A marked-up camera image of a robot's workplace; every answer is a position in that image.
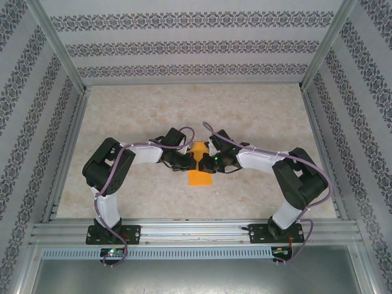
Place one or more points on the orange square paper sheet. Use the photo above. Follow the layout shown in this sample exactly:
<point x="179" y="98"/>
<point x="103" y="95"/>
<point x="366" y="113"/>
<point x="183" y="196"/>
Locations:
<point x="200" y="179"/>

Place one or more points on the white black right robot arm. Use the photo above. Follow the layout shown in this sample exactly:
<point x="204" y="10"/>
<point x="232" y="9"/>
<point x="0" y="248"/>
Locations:
<point x="257" y="160"/>

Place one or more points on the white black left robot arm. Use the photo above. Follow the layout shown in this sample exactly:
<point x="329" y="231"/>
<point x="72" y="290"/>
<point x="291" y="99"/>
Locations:
<point x="144" y="156"/>

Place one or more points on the small circuit board with LEDs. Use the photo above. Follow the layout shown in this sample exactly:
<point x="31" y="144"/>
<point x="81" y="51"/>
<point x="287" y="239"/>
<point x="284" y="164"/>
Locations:
<point x="112" y="252"/>
<point x="281" y="251"/>

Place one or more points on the grey metal panel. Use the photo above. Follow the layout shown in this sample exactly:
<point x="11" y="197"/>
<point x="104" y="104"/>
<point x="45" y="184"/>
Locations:
<point x="196" y="275"/>

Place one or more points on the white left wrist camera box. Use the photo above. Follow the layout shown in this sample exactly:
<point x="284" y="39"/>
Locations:
<point x="184" y="149"/>

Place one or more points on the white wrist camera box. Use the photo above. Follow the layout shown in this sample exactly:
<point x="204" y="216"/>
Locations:
<point x="211" y="147"/>
<point x="184" y="149"/>

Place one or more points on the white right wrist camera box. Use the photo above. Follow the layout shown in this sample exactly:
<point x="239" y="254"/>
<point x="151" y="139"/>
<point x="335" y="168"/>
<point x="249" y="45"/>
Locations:
<point x="211" y="147"/>

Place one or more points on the aluminium mounting rail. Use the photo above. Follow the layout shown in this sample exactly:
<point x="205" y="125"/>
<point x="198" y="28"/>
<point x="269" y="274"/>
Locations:
<point x="190" y="229"/>

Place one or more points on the aluminium side rail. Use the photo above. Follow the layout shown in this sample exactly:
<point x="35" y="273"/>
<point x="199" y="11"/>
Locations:
<point x="321" y="147"/>
<point x="72" y="147"/>

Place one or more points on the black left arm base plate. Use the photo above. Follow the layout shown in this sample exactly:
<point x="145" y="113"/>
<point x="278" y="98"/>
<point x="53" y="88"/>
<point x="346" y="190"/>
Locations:
<point x="133" y="234"/>

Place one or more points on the aluminium frame post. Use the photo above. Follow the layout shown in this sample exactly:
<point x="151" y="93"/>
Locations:
<point x="327" y="46"/>
<point x="58" y="46"/>

